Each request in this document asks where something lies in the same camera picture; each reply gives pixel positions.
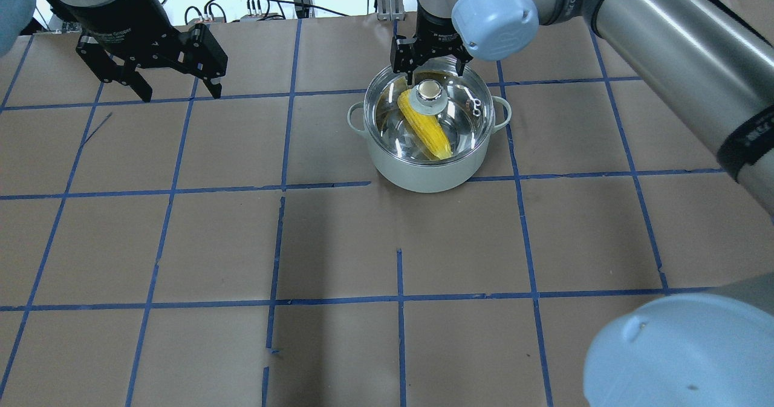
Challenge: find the pale green cooking pot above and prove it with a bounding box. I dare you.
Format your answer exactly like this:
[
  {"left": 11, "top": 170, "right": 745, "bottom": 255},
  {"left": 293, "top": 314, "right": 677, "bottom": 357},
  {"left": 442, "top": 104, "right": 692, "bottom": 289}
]
[{"left": 346, "top": 63, "right": 513, "bottom": 194}]

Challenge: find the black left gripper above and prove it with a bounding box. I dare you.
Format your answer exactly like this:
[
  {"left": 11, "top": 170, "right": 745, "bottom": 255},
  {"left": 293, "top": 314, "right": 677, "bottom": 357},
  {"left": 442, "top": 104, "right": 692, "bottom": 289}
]
[{"left": 60, "top": 0, "right": 229, "bottom": 103}]

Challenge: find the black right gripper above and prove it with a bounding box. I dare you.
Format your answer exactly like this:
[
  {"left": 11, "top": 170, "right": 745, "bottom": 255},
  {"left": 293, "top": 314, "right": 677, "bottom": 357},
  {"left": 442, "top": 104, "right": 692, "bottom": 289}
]
[{"left": 391, "top": 8, "right": 473, "bottom": 87}]

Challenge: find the yellow corn cob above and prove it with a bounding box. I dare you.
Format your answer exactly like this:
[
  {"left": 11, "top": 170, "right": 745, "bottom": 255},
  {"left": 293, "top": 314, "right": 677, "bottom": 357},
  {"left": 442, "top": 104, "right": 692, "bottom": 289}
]
[{"left": 397, "top": 90, "right": 453, "bottom": 160}]

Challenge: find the glass pot lid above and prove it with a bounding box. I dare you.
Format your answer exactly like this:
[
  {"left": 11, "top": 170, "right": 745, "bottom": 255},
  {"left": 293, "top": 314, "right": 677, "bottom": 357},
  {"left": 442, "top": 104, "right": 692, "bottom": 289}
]
[{"left": 359, "top": 57, "right": 504, "bottom": 166}]

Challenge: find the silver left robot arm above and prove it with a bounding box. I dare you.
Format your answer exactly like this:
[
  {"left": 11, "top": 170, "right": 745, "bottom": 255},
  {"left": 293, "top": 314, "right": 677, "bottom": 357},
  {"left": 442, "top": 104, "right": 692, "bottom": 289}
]
[{"left": 1, "top": 0, "right": 229, "bottom": 103}]

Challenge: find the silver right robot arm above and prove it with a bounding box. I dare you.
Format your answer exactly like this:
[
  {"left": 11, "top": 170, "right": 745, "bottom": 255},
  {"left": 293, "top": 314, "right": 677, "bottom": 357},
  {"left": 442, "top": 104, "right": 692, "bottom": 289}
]
[{"left": 391, "top": 0, "right": 773, "bottom": 406}]

